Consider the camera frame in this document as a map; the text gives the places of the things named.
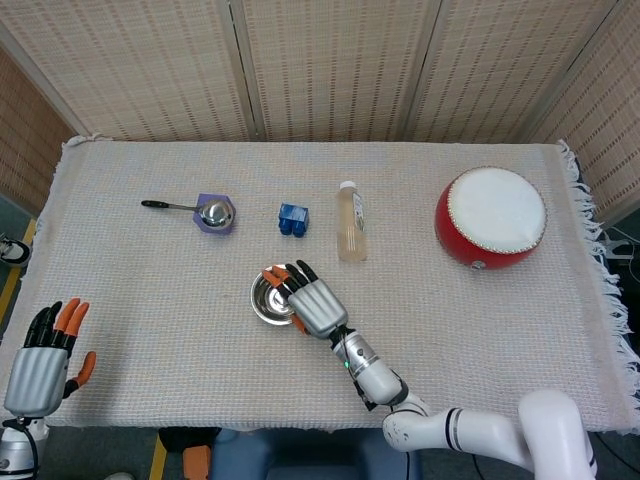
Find black and orange box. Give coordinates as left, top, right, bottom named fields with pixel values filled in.
left=158, top=427, right=221, bottom=480

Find woven folding screen panel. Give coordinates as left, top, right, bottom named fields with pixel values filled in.
left=529, top=0, right=640, bottom=224
left=0, top=0, right=261, bottom=144
left=407, top=0, right=619, bottom=144
left=0, top=47, right=79, bottom=216
left=227, top=0, right=444, bottom=144

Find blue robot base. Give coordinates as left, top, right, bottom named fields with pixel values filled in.
left=209, top=427, right=421, bottom=480

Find clear plastic bottle pale liquid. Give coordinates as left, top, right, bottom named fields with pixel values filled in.
left=336, top=180, right=369, bottom=263

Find steel ladle with black handle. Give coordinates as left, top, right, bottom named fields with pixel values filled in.
left=141, top=198, right=235, bottom=231

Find stainless steel bowl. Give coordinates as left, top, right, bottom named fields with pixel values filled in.
left=251, top=264, right=299, bottom=327
left=251, top=269, right=297, bottom=327

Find white wheeled device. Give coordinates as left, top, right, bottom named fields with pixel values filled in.
left=0, top=233, right=32, bottom=267

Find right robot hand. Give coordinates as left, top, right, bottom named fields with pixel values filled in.
left=263, top=259, right=349, bottom=339

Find purple hexagonal block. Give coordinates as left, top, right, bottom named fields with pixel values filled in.
left=192, top=193, right=236, bottom=235

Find red drum with white skin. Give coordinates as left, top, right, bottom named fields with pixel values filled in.
left=433, top=167, right=549, bottom=271

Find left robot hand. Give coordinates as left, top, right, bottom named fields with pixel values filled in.
left=3, top=298, right=97, bottom=416

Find blue toy building brick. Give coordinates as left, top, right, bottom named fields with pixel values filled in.
left=277, top=202, right=310, bottom=239

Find beige woven tablecloth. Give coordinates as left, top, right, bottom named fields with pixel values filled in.
left=0, top=132, right=640, bottom=436

